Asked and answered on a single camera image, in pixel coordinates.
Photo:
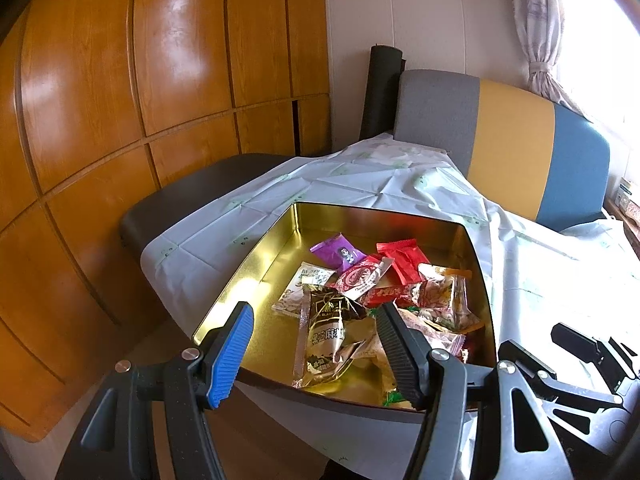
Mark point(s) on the wooden nightstand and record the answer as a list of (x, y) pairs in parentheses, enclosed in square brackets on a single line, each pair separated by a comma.
[(631, 230)]

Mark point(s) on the grey yellow blue headboard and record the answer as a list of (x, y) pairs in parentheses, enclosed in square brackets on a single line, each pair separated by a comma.
[(510, 145)]

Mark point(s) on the red serrated-edge packet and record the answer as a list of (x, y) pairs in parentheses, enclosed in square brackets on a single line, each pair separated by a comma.
[(405, 257)]

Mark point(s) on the green-edged biscuit packet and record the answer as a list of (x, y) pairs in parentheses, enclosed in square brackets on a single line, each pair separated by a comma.
[(395, 397)]

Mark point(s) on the patterned tissue box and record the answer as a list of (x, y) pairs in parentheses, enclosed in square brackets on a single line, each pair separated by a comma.
[(632, 206)]

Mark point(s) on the clear rice cracker packet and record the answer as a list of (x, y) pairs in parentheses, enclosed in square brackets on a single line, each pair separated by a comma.
[(372, 355)]

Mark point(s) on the white snack packet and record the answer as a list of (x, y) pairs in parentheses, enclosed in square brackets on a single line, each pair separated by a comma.
[(300, 290)]

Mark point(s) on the black rolled mat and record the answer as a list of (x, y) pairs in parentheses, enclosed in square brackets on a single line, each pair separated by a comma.
[(382, 90)]

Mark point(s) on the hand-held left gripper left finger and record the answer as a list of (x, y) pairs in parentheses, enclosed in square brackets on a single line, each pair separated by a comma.
[(225, 360)]

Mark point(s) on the dark padded stool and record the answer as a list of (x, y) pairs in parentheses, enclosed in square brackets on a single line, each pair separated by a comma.
[(190, 195)]

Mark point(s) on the red and white packet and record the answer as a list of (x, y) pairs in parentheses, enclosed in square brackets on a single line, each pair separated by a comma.
[(357, 277)]

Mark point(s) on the wooden wardrobe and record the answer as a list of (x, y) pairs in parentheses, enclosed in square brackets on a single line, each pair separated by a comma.
[(100, 110)]

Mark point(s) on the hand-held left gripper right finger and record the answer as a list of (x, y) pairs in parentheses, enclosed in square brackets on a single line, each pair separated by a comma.
[(400, 355)]

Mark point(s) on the white and green box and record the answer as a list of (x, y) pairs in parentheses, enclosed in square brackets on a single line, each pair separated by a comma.
[(625, 190)]

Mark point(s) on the gold tin box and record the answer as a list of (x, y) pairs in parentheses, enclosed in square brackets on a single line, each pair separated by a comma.
[(280, 280)]

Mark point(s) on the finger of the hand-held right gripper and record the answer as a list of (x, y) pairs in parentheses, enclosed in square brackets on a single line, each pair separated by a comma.
[(537, 367), (575, 341)]

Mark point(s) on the window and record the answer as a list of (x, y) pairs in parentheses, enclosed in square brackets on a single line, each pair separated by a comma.
[(600, 35)]

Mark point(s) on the brown bread packet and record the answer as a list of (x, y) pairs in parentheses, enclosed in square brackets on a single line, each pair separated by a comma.
[(327, 335)]

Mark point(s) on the purple snack packet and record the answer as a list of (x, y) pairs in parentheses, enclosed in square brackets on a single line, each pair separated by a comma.
[(340, 252)]

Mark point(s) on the beige curtain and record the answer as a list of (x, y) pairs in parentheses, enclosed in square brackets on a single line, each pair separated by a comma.
[(540, 35)]

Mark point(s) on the orange-edged clear snack packet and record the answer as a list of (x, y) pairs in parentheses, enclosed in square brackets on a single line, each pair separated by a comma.
[(445, 300)]

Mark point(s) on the red candy packet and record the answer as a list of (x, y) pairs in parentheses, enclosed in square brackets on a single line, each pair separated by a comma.
[(395, 294)]

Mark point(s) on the pink snack packet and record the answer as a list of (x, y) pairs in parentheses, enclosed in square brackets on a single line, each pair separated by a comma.
[(440, 340)]

